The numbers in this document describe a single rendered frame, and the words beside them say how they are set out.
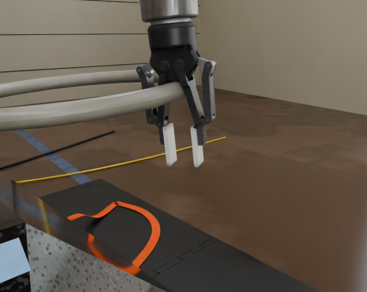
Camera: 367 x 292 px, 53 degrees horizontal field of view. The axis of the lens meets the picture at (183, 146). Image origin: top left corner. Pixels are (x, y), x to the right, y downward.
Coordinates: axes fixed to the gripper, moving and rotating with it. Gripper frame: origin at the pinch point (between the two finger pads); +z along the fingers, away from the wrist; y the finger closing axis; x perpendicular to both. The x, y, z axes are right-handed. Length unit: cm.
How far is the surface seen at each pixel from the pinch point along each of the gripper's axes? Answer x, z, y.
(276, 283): -81, 87, -1
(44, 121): 20.3, -9.4, 9.9
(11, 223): 29.7, -0.2, 8.5
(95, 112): 16.2, -9.6, 5.0
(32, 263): 31.0, 3.6, 5.3
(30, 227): 28.6, 0.8, 7.0
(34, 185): -126, 73, 175
